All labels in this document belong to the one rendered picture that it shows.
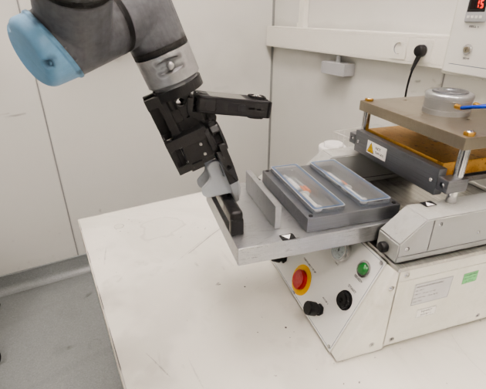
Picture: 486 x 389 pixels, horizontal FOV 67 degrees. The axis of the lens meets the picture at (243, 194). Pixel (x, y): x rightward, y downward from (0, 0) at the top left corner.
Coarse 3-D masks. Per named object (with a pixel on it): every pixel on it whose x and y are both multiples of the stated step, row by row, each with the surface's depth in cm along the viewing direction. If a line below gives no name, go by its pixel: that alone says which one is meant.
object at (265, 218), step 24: (264, 192) 60; (216, 216) 65; (264, 216) 61; (288, 216) 61; (240, 240) 54; (264, 240) 54; (288, 240) 55; (312, 240) 56; (336, 240) 57; (360, 240) 59; (240, 264) 54
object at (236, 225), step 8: (224, 200) 58; (232, 200) 57; (224, 208) 57; (232, 208) 55; (240, 208) 55; (232, 216) 54; (240, 216) 54; (232, 224) 55; (240, 224) 55; (232, 232) 55; (240, 232) 56
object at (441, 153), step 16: (384, 128) 76; (400, 128) 76; (400, 144) 67; (416, 144) 66; (432, 144) 66; (432, 160) 60; (448, 160) 59; (480, 160) 60; (464, 176) 61; (480, 176) 62
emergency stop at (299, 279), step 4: (296, 272) 74; (300, 272) 73; (304, 272) 73; (296, 276) 74; (300, 276) 73; (304, 276) 72; (292, 280) 75; (296, 280) 74; (300, 280) 73; (304, 280) 72; (296, 284) 74; (300, 284) 72; (304, 284) 72; (296, 288) 74; (300, 288) 73
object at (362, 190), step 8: (328, 160) 75; (320, 168) 71; (328, 168) 71; (336, 168) 71; (344, 168) 71; (336, 176) 67; (344, 176) 67; (352, 176) 67; (344, 184) 64; (352, 184) 64; (360, 184) 64; (368, 184) 64; (352, 192) 61; (360, 192) 61; (368, 192) 61; (376, 192) 61; (360, 200) 59; (368, 200) 59
